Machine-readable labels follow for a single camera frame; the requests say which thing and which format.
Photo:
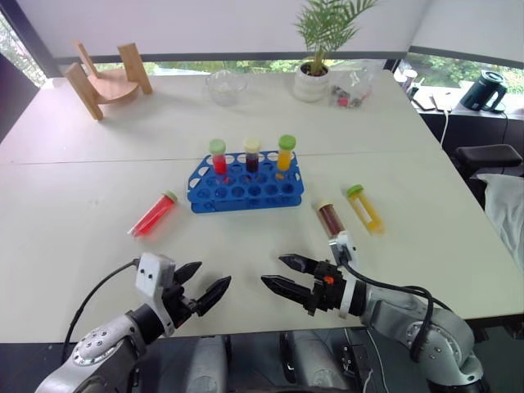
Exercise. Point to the dark rounded robot leg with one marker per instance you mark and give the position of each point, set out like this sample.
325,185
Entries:
311,362
209,364

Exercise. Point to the white cloth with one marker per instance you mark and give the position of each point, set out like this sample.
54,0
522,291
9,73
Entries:
507,213

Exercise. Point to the clear glass bowl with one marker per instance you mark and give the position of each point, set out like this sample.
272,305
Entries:
226,87

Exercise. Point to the yellow liquid tube green cap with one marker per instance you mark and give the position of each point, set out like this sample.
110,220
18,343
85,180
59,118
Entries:
366,210

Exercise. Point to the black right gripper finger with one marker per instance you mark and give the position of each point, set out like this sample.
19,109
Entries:
299,263
288,291

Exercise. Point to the white plant pot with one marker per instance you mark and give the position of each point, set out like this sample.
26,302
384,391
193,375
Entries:
311,84

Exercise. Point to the orange liquid tube green cap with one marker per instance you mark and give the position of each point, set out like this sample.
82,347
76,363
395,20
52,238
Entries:
285,153

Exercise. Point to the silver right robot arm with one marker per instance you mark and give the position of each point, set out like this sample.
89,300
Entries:
425,327

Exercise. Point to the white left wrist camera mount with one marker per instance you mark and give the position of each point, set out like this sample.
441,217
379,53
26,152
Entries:
152,282

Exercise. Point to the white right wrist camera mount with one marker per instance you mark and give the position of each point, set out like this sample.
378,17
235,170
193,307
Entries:
344,262

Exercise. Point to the blue test tube rack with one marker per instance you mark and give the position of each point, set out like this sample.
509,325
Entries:
245,185

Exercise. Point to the black office chair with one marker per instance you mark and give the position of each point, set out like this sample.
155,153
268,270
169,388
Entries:
487,159

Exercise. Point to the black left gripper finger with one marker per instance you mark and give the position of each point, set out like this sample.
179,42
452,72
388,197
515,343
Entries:
187,272
213,294

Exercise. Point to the green palm plant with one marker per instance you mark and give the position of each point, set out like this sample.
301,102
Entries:
327,28

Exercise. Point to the dark liquid tube cream cap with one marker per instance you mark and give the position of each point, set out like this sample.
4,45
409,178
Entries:
331,219
251,155

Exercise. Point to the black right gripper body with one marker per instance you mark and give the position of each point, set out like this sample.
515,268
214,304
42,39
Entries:
327,288

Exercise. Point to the red liquid tube green cap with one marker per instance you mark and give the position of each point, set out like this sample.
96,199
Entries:
218,157
153,215

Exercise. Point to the dark green kettle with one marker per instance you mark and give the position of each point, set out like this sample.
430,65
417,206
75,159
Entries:
485,92

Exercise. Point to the clear plastic bag with items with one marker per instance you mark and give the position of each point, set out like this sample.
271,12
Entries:
352,90

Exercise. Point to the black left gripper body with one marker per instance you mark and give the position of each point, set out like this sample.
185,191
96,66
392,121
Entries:
180,301

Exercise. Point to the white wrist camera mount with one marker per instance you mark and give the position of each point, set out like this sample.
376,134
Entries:
152,282
344,262

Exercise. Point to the wooden curved stand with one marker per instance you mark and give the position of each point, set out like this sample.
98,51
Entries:
107,79

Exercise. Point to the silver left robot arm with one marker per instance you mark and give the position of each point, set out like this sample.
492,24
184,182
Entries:
102,352

